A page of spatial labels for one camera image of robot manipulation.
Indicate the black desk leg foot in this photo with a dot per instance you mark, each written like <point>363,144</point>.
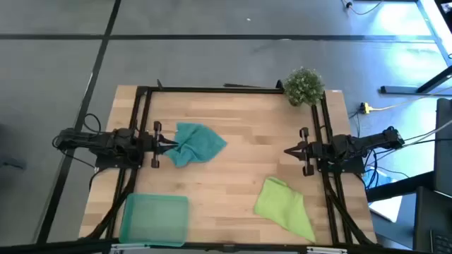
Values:
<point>406,90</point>

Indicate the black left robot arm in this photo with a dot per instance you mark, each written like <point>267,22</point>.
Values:
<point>99,143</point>

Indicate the yellow power plug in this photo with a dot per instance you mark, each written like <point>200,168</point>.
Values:
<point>365,108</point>

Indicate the black keyboard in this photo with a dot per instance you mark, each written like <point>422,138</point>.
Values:
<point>441,243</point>

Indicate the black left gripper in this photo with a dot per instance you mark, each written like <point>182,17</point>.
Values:
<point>155,144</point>

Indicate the teal microfiber towel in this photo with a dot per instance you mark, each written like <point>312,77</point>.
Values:
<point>197,144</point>

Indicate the black desk crossbar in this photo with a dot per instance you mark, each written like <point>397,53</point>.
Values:
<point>399,187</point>

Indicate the green mesh basket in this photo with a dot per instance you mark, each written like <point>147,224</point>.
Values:
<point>155,220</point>

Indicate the small artificial potted plant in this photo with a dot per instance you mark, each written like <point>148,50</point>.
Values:
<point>303,86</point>

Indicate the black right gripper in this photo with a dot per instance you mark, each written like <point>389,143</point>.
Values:
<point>310,151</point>

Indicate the silver metal bracket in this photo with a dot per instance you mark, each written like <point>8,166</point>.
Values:
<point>326,250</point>
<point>130,247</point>

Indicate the black aluminium table frame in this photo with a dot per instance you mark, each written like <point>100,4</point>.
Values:
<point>212,89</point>

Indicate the black desk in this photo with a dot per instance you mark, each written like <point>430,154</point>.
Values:
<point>429,218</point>

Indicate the white paper sheet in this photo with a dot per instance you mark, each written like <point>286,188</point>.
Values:
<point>388,208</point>

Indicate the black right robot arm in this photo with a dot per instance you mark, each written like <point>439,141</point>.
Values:
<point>367,141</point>

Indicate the blue cloth bundle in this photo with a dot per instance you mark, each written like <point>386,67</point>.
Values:
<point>383,178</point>

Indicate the black computer monitor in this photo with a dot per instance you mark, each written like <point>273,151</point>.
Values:
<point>444,148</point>

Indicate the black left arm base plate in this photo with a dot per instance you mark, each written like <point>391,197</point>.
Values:
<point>116,164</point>

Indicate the lime green microfiber towel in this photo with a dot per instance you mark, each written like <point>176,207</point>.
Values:
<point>284,208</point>

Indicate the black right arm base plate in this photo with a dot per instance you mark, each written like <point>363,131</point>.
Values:
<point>347,168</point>

